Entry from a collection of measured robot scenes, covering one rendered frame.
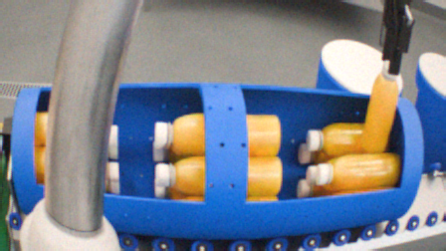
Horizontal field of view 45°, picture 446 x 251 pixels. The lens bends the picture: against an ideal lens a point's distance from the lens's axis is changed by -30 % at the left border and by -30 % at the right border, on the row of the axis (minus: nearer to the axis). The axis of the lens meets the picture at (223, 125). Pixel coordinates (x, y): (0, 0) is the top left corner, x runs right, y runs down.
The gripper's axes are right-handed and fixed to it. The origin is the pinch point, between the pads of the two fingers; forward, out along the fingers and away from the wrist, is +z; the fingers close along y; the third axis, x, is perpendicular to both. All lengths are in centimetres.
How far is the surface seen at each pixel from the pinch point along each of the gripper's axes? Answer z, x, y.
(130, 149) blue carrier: 36, 47, 10
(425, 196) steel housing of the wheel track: 44, -28, 2
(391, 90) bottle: 7.0, -0.2, -2.8
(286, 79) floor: 138, -31, 179
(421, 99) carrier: 42, -40, 44
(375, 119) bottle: 14.7, 2.2, -2.6
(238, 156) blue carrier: 17.6, 30.4, -10.2
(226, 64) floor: 138, -3, 189
